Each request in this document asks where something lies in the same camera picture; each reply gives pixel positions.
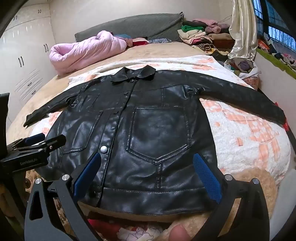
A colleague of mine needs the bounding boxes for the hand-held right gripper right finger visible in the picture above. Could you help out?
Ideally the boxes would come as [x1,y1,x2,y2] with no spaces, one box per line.
[193,152,277,241]

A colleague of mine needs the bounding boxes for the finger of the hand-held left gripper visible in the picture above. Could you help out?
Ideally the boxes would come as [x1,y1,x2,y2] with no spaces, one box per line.
[14,135,67,155]
[6,133,46,151]

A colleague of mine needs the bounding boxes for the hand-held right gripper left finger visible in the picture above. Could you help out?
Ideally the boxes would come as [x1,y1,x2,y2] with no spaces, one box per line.
[24,152,102,241]

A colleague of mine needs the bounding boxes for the black leather jacket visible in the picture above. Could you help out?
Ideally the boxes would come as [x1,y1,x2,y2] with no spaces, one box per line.
[23,65,287,217]

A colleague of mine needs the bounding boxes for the white bag of clothes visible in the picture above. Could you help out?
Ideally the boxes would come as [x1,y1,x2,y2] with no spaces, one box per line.
[224,58,259,80]

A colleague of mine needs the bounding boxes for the clothes on green ledge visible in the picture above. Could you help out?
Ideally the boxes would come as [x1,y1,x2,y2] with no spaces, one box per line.
[255,32,296,80]

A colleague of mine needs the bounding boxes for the pile of folded clothes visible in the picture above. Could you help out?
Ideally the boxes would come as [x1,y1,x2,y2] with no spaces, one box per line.
[177,19,234,62]

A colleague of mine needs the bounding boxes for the person's right hand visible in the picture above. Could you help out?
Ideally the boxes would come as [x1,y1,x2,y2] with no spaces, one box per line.
[168,224,190,241]

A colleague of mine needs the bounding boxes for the white pink-patterned blanket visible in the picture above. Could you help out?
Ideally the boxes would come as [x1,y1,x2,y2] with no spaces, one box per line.
[35,56,290,186]

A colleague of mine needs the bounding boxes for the red floral cloth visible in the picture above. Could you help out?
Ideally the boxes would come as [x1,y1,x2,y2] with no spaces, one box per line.
[88,218,171,241]

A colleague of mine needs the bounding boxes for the white glossy wardrobe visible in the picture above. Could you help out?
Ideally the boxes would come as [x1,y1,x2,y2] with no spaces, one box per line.
[0,0,57,123]

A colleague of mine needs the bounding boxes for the pink quilt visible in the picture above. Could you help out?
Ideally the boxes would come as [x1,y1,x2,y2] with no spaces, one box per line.
[49,30,127,76]

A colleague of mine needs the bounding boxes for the grey headboard cover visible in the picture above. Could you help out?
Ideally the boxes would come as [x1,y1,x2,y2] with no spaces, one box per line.
[74,13,185,43]

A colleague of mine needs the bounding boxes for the dark floral cloth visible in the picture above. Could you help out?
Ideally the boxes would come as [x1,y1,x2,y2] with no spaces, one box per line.
[148,38,173,44]

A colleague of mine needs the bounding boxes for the cream satin curtain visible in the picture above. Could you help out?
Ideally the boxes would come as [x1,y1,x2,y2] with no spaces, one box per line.
[228,0,258,61]

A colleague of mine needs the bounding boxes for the window with blue frame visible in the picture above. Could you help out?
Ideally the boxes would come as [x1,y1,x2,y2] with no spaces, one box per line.
[252,0,296,51]

